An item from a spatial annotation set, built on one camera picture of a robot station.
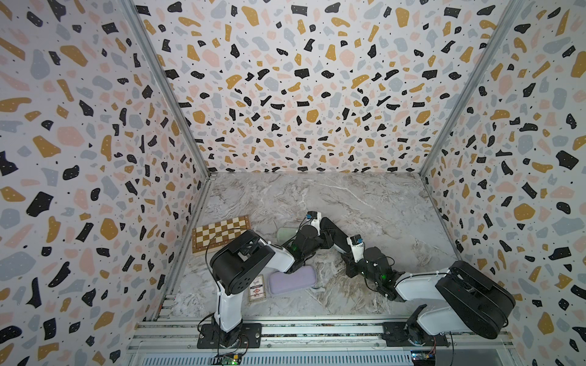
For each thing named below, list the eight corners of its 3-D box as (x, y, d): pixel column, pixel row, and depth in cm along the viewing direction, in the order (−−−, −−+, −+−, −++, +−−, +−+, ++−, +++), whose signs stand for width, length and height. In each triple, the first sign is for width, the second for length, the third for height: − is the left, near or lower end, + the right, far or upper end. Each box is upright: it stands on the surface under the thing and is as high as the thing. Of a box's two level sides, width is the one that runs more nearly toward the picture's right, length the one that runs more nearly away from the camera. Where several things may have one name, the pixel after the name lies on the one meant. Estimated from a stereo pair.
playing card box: (248, 300, 83) (247, 299, 81) (252, 276, 88) (251, 274, 87) (264, 300, 83) (263, 299, 81) (267, 276, 88) (266, 274, 87)
